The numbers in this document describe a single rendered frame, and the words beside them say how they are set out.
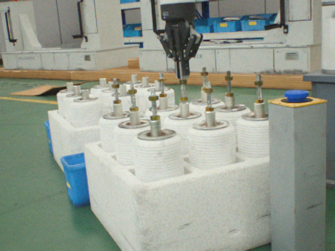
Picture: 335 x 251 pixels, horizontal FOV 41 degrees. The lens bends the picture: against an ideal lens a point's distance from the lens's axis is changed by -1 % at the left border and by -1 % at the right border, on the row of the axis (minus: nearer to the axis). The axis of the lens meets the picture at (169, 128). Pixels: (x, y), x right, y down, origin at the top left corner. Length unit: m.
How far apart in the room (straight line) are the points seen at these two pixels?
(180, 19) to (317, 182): 0.43
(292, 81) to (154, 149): 2.10
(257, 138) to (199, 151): 0.13
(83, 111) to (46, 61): 3.37
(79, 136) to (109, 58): 2.90
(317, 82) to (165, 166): 0.54
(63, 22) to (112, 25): 4.19
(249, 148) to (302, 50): 1.99
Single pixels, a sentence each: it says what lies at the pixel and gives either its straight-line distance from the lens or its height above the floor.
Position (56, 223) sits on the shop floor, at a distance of 1.16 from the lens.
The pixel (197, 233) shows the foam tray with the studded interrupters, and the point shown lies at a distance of 0.88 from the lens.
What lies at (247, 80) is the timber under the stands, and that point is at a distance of 3.01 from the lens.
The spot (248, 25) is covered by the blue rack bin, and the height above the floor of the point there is 0.33.
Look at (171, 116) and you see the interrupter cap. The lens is 1.01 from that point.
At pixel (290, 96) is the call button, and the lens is 0.78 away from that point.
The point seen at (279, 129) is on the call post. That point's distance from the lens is 0.79.
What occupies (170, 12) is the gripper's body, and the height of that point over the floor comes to 0.48.
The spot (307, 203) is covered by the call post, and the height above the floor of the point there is 0.14.
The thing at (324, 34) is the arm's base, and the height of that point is 0.40.
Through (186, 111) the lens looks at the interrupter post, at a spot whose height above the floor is 0.26.
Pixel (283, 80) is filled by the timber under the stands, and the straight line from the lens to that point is 2.89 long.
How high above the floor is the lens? 0.46
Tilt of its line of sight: 13 degrees down
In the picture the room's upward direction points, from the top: 4 degrees counter-clockwise
